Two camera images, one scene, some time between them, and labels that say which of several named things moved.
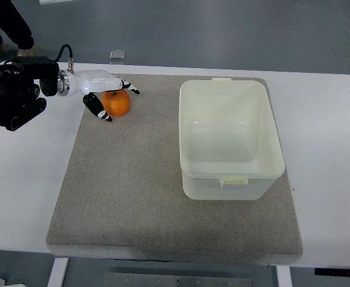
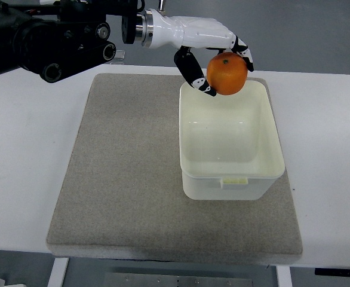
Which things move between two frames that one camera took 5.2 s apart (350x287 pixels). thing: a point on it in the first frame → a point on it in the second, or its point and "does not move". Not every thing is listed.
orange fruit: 116,103 → 227,72
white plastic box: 229,147 does not move
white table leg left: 58,272 does not move
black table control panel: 344,272 does not move
